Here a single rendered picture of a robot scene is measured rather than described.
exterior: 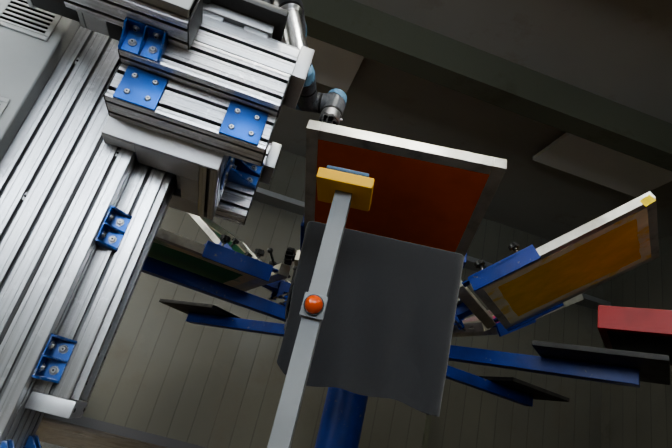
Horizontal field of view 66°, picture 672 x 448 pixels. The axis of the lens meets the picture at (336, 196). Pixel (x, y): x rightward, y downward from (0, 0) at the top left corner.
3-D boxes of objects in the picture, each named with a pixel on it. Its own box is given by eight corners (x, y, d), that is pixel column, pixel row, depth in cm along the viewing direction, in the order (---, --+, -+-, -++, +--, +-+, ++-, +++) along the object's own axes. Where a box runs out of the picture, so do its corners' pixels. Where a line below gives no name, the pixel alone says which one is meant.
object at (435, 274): (443, 419, 125) (466, 254, 143) (263, 374, 129) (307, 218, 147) (441, 420, 127) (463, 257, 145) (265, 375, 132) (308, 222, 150)
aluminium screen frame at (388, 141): (506, 168, 146) (507, 159, 148) (306, 127, 151) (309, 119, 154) (444, 298, 208) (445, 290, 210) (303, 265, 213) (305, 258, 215)
